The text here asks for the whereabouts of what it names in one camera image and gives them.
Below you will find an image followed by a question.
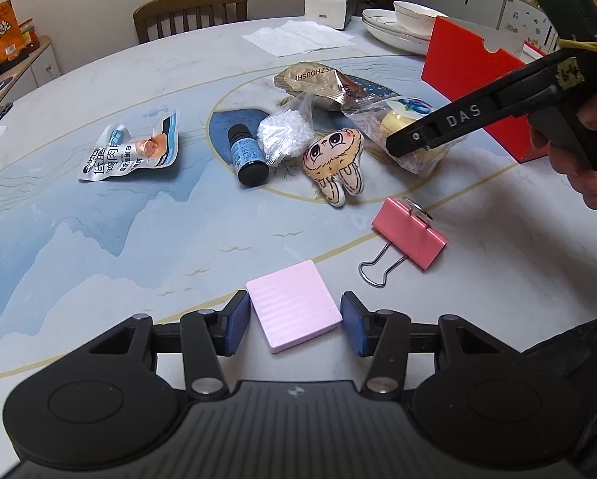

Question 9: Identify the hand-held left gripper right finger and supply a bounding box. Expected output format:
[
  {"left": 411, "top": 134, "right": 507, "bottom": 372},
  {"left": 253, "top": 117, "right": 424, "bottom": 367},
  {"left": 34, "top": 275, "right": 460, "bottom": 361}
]
[{"left": 339, "top": 292, "right": 504, "bottom": 402}]

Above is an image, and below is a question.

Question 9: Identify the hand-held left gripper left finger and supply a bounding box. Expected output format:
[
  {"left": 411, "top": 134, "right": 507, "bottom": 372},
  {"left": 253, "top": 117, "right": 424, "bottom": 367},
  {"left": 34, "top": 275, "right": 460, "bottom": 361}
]
[{"left": 86, "top": 289, "right": 252, "bottom": 400}]

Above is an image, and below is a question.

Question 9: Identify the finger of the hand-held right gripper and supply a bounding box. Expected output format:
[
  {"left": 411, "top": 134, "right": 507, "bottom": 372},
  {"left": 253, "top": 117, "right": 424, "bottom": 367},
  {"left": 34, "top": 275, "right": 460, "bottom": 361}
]
[{"left": 384, "top": 49, "right": 587, "bottom": 157}]

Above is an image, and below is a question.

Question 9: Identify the red cardboard box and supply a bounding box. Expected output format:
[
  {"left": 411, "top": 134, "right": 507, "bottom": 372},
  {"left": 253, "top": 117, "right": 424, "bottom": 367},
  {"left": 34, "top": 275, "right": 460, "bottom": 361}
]
[{"left": 421, "top": 16, "right": 551, "bottom": 163}]

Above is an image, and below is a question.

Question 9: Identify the blueberry snack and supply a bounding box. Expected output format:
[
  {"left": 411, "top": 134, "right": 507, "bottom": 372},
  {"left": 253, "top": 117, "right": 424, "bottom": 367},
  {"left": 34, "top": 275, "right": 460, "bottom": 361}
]
[{"left": 346, "top": 96, "right": 466, "bottom": 176}]

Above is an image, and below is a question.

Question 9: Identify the pink square eraser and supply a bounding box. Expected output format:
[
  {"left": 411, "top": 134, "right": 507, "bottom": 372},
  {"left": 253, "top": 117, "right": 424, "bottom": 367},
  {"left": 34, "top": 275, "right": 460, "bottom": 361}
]
[{"left": 245, "top": 260, "right": 344, "bottom": 355}]

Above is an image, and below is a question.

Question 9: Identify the beige plush bunny keychain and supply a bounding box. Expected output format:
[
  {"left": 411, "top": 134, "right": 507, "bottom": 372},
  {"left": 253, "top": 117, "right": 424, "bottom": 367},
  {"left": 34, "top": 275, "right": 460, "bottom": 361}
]
[{"left": 301, "top": 128, "right": 366, "bottom": 209}]

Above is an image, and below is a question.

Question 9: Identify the gold foil snack packet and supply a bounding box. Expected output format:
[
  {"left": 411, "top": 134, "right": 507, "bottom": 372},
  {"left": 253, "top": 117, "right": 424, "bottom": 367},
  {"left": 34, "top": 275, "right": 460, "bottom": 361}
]
[{"left": 273, "top": 61, "right": 369, "bottom": 112}]

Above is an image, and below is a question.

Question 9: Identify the clear bag of white beads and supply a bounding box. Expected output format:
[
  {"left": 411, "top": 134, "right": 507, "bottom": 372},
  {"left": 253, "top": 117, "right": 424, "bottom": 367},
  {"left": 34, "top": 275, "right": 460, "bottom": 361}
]
[{"left": 256, "top": 91, "right": 315, "bottom": 169}]

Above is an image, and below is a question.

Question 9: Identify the white blue chicken snack packet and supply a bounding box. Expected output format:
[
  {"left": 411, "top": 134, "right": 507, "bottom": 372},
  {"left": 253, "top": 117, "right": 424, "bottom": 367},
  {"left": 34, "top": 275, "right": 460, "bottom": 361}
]
[{"left": 77, "top": 108, "right": 180, "bottom": 184}]

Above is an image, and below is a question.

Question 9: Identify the blue patterned round desktop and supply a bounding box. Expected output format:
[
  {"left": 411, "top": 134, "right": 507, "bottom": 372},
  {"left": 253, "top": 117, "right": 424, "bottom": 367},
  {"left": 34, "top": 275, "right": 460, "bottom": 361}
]
[{"left": 0, "top": 15, "right": 597, "bottom": 410}]

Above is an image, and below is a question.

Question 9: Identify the person's right hand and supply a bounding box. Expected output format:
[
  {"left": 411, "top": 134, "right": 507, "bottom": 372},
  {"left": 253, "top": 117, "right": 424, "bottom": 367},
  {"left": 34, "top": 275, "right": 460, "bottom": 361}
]
[{"left": 548, "top": 85, "right": 597, "bottom": 210}]

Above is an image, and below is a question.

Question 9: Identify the white plate gold rim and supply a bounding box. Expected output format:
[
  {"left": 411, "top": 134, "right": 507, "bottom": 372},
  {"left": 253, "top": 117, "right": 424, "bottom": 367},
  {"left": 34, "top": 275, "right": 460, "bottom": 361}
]
[
  {"left": 365, "top": 22, "right": 433, "bottom": 57},
  {"left": 362, "top": 8, "right": 431, "bottom": 41}
]

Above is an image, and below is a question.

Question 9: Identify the pink binder clip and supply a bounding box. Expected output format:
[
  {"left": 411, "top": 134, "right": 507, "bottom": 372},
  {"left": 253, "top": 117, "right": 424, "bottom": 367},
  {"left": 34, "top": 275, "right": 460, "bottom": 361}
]
[{"left": 358, "top": 196, "right": 449, "bottom": 289}]

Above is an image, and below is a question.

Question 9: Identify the white bowl dark rim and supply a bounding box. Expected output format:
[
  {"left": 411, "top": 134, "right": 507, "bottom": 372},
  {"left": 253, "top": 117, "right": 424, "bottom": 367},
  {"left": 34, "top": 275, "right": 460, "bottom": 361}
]
[{"left": 393, "top": 0, "right": 450, "bottom": 32}]

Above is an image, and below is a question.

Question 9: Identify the dark bottle blue label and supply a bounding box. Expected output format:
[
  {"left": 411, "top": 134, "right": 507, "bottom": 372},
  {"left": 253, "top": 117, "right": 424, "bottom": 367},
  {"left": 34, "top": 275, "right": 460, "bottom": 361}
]
[{"left": 227, "top": 123, "right": 270, "bottom": 187}]

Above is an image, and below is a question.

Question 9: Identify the white and teal tissue box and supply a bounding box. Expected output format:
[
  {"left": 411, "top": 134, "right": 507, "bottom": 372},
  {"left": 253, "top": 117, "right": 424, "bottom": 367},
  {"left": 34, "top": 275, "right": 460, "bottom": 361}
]
[{"left": 304, "top": 0, "right": 356, "bottom": 29}]

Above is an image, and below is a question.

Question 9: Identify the white paper napkin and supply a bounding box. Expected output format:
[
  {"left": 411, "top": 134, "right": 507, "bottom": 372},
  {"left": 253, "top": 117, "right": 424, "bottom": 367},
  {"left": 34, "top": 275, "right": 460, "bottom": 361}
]
[{"left": 242, "top": 19, "right": 357, "bottom": 59}]

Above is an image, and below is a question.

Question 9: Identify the wooden chair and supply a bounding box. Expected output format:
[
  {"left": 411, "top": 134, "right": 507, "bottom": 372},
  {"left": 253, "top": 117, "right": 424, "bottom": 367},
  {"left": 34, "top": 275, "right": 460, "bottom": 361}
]
[{"left": 132, "top": 0, "right": 249, "bottom": 45}]

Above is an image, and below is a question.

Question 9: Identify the white low cabinet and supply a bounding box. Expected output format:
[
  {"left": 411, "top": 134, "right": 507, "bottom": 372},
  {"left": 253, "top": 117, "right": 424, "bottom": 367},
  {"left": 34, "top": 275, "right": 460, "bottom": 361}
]
[{"left": 0, "top": 35, "right": 63, "bottom": 111}]

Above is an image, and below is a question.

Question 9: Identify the orange snack bag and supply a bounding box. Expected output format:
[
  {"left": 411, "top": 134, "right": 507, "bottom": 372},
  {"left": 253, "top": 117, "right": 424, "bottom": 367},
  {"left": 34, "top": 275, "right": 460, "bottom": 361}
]
[{"left": 0, "top": 1, "right": 21, "bottom": 65}]

